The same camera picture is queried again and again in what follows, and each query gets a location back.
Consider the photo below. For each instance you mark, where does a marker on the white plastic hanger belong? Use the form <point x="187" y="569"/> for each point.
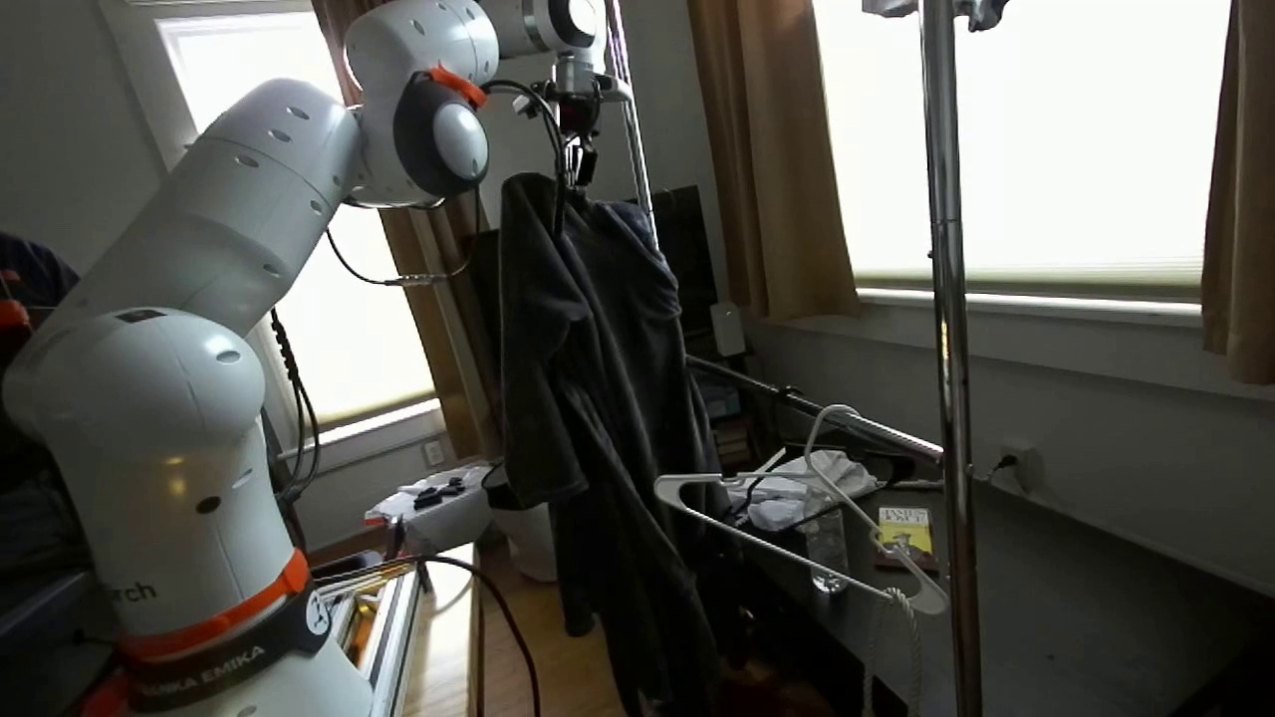
<point x="671" y="488"/>

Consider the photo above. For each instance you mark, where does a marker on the white wall outlet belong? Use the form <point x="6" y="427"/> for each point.
<point x="1025" y="468"/>

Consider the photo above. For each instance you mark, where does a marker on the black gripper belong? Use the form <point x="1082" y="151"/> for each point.
<point x="581" y="108"/>

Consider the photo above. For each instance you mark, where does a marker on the person in dark jacket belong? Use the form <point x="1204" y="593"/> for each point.
<point x="33" y="282"/>

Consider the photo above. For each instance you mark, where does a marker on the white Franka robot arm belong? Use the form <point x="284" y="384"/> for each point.
<point x="160" y="440"/>

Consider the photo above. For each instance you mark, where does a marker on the black robe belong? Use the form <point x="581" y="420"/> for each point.
<point x="585" y="343"/>

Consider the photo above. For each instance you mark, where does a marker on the tan curtain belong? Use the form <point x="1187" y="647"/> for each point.
<point x="1241" y="202"/>
<point x="772" y="161"/>

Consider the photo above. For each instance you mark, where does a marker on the orange tool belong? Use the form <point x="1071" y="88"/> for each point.
<point x="359" y="626"/>

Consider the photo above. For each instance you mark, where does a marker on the white bucket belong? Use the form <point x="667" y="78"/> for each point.
<point x="528" y="544"/>

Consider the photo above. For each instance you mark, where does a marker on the yellow label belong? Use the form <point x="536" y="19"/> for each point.
<point x="905" y="532"/>

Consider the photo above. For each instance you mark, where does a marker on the white button control box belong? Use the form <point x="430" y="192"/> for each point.
<point x="439" y="513"/>

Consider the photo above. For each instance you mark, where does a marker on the metal garment rack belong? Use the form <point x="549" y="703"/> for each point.
<point x="945" y="266"/>

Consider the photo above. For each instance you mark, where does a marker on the wide bright window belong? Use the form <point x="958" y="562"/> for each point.
<point x="1063" y="133"/>

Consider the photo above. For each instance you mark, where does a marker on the narrow bright window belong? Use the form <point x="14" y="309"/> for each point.
<point x="359" y="343"/>

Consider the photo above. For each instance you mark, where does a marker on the small white wall box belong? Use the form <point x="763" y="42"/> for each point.
<point x="727" y="330"/>

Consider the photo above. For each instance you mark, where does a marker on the white crumpled cloth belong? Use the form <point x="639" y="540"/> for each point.
<point x="812" y="491"/>

